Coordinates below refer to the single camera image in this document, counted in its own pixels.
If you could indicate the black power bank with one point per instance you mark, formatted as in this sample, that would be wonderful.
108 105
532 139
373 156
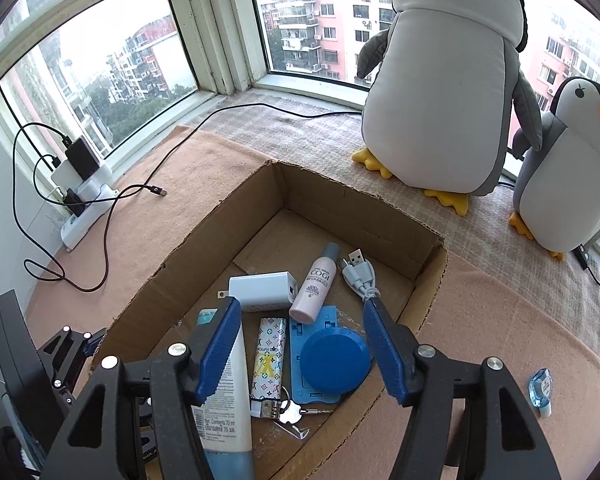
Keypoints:
82 157

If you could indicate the cardboard box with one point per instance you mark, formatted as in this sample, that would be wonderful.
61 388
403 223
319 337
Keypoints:
170 255

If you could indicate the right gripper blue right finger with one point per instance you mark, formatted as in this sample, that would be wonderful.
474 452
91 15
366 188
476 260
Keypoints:
393 345

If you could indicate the white lotion tube blue cap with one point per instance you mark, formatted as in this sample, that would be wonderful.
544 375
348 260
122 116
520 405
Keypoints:
224 421

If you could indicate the white wall charger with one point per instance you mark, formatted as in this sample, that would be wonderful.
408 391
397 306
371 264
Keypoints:
262 292

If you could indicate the blue phone stand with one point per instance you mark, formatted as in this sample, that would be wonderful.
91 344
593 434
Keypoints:
305 357

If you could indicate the keys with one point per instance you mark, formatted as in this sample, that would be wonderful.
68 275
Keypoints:
287 414

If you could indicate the pink cogi bottle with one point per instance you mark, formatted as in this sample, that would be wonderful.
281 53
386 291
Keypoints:
314 289

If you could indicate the small penguin plush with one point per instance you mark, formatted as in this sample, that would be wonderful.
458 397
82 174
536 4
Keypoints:
557 193

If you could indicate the pink felt mat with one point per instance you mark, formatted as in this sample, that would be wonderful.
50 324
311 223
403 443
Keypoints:
473 316

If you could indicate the white power bank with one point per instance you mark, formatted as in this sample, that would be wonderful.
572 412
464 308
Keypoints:
66 177

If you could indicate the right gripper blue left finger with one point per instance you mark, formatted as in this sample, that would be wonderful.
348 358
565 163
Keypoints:
213 343

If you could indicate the large penguin plush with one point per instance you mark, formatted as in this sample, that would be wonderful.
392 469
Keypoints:
448 82

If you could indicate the clear blue sanitizer bottle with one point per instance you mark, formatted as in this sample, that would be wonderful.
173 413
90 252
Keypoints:
540 386

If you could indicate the blue round container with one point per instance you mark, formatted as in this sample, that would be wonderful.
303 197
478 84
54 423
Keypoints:
346 361

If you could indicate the patterned white lighter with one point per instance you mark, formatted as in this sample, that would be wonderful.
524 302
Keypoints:
267 376

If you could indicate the white power strip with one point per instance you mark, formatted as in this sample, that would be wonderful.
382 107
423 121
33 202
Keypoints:
97 196

